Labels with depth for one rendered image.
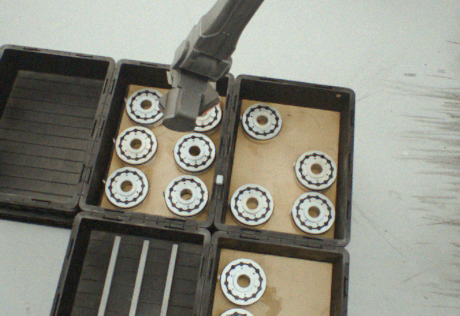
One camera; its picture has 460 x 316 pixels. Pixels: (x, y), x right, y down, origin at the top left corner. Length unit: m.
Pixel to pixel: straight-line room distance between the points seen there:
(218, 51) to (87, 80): 0.68
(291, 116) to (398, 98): 0.39
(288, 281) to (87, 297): 0.45
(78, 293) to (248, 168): 0.49
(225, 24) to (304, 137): 0.62
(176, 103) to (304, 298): 0.57
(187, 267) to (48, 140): 0.48
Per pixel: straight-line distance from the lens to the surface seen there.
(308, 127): 1.34
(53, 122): 1.39
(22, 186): 1.34
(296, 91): 1.30
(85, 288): 1.23
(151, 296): 1.20
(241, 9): 0.75
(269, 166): 1.28
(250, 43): 1.61
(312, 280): 1.22
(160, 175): 1.27
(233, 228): 1.12
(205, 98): 0.98
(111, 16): 1.70
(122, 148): 1.28
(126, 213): 1.14
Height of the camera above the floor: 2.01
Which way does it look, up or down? 66 degrees down
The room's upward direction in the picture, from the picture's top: 5 degrees clockwise
